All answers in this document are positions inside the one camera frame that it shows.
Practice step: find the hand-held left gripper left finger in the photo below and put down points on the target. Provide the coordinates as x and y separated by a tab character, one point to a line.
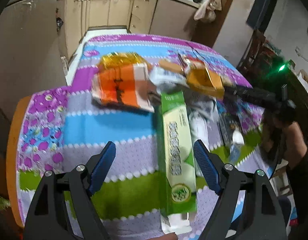
103	165

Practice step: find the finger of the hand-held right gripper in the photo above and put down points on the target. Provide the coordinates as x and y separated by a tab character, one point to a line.
249	95

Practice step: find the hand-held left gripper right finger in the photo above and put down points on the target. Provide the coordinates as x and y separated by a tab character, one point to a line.
206	165

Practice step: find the green toothpaste box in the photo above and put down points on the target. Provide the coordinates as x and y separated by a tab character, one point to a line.
176	142

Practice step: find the yellow snack packet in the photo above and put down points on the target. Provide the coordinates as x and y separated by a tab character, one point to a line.
201	80

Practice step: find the gold foil wrapper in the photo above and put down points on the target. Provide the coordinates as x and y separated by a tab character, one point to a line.
121	60

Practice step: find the person's right forearm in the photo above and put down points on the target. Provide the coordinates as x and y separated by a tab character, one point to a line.
295	140

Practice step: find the person's left hand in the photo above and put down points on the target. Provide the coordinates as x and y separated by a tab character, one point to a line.
164	237

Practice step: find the black packet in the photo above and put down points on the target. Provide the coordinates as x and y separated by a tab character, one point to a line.
227	122

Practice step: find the colourful patterned tablecloth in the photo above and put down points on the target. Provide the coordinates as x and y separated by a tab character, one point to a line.
106	127

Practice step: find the small white bottle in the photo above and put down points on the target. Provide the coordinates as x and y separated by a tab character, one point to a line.
237	142

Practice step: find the wooden chair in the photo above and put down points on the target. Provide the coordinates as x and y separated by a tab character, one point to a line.
252	50

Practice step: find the brown wooden pillar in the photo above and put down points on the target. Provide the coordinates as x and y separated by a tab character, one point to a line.
214	30

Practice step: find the orange and white carton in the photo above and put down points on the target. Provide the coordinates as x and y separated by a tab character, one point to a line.
113	87

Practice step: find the white crumpled plastic bag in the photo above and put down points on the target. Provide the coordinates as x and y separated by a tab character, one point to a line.
166	78

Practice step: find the dark blue window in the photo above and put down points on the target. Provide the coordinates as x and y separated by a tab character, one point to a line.
262	2

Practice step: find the wooden table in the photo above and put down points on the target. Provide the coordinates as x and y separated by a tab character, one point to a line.
15	130

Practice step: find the hanging plastic bags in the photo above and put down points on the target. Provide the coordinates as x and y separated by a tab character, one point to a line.
209	7

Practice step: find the grey refrigerator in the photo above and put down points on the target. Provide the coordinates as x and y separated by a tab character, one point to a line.
26	42

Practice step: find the black fridge hook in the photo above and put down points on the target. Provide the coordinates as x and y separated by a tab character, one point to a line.
59	23

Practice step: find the beige kitchen cabinets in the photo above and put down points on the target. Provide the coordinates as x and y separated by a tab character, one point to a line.
118	10

